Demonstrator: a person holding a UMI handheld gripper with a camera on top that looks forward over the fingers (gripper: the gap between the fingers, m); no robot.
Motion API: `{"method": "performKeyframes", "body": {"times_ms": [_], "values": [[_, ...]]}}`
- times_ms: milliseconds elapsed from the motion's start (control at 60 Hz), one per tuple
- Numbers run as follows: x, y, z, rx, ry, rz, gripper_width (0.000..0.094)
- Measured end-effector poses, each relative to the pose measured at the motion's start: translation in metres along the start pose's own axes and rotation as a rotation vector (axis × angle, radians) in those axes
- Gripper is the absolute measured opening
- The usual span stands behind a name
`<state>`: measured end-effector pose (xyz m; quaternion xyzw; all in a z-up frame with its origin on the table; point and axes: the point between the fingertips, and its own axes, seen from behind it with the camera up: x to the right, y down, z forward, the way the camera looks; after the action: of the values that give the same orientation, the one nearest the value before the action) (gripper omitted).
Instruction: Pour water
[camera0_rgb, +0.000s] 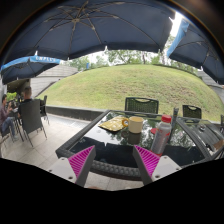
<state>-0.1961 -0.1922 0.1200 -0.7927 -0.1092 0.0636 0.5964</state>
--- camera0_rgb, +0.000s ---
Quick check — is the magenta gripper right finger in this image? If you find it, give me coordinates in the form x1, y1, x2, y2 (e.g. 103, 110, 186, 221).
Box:
132, 144, 183, 186

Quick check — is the dark wicker chair right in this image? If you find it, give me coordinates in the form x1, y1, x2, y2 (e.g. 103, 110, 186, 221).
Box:
182, 105, 202, 119

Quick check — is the seated person dark shirt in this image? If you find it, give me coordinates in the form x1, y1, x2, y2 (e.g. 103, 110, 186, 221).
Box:
18, 86, 32, 111

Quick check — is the large navy umbrella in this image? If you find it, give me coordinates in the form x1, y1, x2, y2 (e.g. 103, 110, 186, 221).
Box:
0, 0, 175, 64

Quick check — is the yellow snack packet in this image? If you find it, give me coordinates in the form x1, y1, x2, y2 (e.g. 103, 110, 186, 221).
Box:
99, 116, 128, 132

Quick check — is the black wicker glass-top table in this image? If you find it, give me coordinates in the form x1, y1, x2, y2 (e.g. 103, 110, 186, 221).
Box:
56, 111, 205, 181

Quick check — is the cream ceramic mug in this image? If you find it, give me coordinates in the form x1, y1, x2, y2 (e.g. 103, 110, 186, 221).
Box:
128, 116, 143, 134

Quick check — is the dark chair far left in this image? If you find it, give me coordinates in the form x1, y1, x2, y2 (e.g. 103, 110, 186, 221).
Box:
40, 95, 49, 125

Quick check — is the grey wicker chair left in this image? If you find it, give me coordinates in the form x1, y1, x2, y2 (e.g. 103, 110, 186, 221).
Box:
20, 99, 44, 139

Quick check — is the dark wicker chair centre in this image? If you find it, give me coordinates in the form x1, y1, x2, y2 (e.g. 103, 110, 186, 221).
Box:
125, 97, 159, 114

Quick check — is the seated person maroon shirt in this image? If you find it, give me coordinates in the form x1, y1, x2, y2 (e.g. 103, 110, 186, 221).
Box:
0, 94, 18, 140

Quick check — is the blue umbrella left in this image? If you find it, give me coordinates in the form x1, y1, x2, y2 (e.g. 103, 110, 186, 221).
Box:
1, 55, 60, 84

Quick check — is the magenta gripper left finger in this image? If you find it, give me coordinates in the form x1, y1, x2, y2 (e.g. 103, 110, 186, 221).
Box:
47, 144, 97, 188

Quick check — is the navy umbrella right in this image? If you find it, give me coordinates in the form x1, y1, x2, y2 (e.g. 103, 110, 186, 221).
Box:
167, 19, 224, 85

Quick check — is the dark wicker chair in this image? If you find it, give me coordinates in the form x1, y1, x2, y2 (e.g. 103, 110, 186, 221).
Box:
182, 105, 202, 119
125, 97, 159, 114

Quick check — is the clear bottle red cap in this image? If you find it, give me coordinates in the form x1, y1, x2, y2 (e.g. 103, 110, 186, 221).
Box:
151, 114, 172, 156

